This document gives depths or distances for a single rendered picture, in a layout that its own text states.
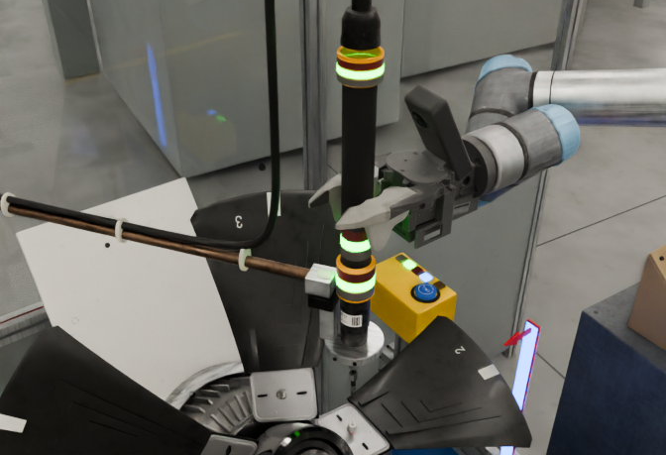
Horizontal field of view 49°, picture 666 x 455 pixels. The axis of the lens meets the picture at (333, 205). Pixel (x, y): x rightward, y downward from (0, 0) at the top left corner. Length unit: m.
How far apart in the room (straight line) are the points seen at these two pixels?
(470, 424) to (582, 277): 2.27
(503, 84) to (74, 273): 0.66
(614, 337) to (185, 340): 0.80
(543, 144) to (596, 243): 2.63
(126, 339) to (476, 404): 0.51
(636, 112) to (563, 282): 2.26
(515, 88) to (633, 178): 3.06
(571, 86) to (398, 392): 0.47
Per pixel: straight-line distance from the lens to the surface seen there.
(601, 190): 3.90
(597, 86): 1.01
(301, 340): 0.93
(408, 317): 1.36
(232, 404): 1.03
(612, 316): 1.53
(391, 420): 1.01
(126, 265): 1.12
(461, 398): 1.07
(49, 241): 1.11
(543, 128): 0.90
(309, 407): 0.94
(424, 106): 0.74
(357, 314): 0.82
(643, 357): 1.46
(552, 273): 3.26
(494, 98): 1.02
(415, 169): 0.78
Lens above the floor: 1.96
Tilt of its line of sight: 33 degrees down
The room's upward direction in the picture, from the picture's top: straight up
